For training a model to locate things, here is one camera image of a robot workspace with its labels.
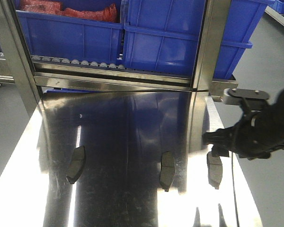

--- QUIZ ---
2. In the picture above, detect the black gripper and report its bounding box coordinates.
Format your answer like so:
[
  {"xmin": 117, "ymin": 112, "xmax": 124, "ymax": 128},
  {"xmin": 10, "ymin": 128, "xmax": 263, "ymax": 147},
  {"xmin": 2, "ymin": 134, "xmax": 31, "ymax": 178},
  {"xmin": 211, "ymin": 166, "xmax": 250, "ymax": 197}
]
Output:
[{"xmin": 203, "ymin": 88, "xmax": 284, "ymax": 160}]

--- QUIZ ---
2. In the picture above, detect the grey brake pad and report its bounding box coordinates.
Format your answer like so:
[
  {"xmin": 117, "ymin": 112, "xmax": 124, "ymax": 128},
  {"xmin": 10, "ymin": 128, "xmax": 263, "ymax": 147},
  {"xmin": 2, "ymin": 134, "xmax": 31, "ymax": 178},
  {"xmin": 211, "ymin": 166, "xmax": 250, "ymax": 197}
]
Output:
[
  {"xmin": 66, "ymin": 146, "xmax": 86, "ymax": 184},
  {"xmin": 160, "ymin": 151, "xmax": 175, "ymax": 192},
  {"xmin": 206, "ymin": 151, "xmax": 223, "ymax": 190}
]

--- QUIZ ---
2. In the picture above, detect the right blue plastic bin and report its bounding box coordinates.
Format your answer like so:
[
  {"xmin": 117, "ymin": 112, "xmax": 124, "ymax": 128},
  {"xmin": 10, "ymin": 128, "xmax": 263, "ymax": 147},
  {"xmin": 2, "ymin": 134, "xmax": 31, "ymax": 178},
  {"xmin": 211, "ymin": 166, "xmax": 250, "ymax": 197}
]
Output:
[{"xmin": 123, "ymin": 0, "xmax": 273, "ymax": 79}]

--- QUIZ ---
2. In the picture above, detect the blue plastic bin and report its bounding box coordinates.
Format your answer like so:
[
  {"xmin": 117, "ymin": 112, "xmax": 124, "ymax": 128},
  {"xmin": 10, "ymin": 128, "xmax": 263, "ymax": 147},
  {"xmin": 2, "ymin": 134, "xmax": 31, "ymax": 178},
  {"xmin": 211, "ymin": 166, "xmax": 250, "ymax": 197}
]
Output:
[
  {"xmin": 14, "ymin": 0, "xmax": 123, "ymax": 64},
  {"xmin": 123, "ymin": 0, "xmax": 273, "ymax": 79}
]

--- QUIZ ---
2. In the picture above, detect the red bubble wrap bag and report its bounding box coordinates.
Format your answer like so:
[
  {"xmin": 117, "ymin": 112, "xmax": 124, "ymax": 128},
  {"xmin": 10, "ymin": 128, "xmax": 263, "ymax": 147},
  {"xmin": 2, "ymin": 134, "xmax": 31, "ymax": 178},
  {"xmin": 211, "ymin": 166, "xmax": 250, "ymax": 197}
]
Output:
[{"xmin": 19, "ymin": 0, "xmax": 118, "ymax": 23}]

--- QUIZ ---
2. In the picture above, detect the grey roller track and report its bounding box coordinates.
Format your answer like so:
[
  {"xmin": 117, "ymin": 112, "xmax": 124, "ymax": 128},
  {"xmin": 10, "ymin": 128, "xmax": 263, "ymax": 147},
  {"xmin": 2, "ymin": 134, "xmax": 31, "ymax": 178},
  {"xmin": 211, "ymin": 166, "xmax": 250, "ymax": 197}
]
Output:
[{"xmin": 31, "ymin": 55, "xmax": 125, "ymax": 70}]

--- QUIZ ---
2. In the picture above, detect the left blue plastic bin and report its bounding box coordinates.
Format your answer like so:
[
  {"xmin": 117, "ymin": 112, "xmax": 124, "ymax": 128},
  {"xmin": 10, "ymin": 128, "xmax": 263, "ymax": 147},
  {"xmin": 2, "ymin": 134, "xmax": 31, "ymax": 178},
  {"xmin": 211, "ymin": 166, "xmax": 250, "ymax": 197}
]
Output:
[{"xmin": 14, "ymin": 0, "xmax": 123, "ymax": 64}]

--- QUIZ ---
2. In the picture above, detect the stainless steel rack frame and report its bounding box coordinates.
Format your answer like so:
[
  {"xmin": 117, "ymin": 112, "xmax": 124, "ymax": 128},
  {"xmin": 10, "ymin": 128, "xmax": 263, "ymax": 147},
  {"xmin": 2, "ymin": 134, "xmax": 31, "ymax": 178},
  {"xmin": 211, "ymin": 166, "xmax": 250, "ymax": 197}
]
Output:
[{"xmin": 0, "ymin": 0, "xmax": 238, "ymax": 115}]

